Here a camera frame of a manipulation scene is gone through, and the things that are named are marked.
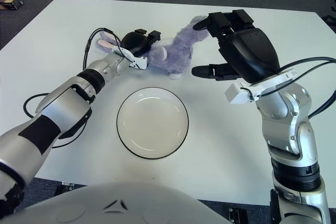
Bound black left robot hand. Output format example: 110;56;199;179
120;28;161;58

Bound black cardboard box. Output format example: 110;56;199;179
0;0;25;10

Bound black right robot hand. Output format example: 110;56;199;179
191;9;281;83

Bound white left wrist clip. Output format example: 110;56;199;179
111;47;149;70

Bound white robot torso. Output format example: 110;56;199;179
0;182;232;224

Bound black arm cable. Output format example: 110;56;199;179
23;27;134;149
246;56;336;120

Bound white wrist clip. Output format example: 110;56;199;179
225;68;299;104
111;47;149;70

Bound black table frame bracket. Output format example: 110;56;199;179
56;181;77;196
227;207;249;224

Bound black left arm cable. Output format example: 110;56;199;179
23;27;134;149

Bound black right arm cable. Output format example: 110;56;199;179
246;56;336;120

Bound purple plush bunny doll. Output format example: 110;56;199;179
94;15;211;80

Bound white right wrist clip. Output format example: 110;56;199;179
225;68;299;104

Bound black floor object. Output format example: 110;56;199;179
323;0;336;29

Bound white plate with black rim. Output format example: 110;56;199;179
116;87;190;159

